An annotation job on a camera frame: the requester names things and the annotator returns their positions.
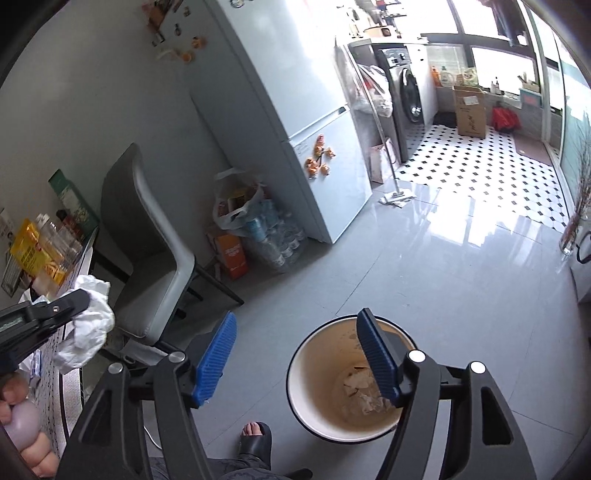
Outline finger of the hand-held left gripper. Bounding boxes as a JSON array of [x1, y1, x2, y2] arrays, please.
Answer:
[[28, 288, 91, 332]]

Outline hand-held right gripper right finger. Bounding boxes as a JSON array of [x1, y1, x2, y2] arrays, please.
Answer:
[[356, 308, 539, 480]]

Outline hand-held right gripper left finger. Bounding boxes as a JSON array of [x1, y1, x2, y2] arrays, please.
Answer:
[[55, 311, 238, 480]]

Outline white tissue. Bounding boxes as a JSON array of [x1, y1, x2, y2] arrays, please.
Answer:
[[55, 275, 116, 373]]

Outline white round waste bin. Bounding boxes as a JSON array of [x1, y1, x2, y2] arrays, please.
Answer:
[[286, 315, 417, 443]]

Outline person's left hand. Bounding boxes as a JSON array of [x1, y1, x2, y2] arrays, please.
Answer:
[[0, 375, 62, 478]]

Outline yellow snack bag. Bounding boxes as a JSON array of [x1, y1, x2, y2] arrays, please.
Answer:
[[10, 218, 70, 285]]

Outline clear plastic water bottle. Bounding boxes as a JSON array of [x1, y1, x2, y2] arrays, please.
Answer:
[[34, 213, 85, 278]]

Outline patterned white tablecloth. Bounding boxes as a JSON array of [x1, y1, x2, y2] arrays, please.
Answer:
[[18, 295, 89, 459]]

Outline grey upholstered chair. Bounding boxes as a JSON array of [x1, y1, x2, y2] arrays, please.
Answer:
[[100, 143, 246, 366]]

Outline black slipper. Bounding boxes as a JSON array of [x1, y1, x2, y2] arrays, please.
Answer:
[[238, 421, 273, 471]]

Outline tall green box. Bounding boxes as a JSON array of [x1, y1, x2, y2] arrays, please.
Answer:
[[48, 169, 100, 237]]

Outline orange carton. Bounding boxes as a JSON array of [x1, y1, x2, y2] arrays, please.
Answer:
[[217, 233, 250, 280]]

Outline pack of water bottles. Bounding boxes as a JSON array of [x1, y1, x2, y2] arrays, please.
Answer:
[[240, 199, 310, 273]]

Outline white plastic shopping bag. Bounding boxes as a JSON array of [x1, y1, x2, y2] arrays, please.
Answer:
[[212, 168, 269, 231]]

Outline white flat mop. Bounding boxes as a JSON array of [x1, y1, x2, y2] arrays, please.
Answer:
[[372, 106, 417, 209]]

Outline white paper bag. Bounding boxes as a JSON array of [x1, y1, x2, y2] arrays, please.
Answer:
[[369, 144, 393, 185]]

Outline orange doll fridge magnet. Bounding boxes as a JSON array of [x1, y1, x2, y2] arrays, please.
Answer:
[[302, 134, 336, 179]]

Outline brown doormat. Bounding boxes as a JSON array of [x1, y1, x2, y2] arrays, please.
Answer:
[[512, 134, 555, 165]]

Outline brown cardboard box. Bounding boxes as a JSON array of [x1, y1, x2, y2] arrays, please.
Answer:
[[452, 85, 488, 138]]

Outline hanging red white plastic bag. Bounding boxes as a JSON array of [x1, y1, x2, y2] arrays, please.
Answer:
[[358, 65, 393, 116]]

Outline grey washing machine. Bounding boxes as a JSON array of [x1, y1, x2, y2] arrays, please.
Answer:
[[348, 41, 428, 163]]

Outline pale blue fridge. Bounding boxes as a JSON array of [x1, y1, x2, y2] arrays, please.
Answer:
[[189, 0, 375, 245]]

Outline cluster of fridge magnets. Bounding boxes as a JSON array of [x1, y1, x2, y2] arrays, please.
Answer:
[[145, 0, 207, 64]]

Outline detergent bottles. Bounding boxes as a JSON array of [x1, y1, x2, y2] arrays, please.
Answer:
[[431, 65, 456, 89]]

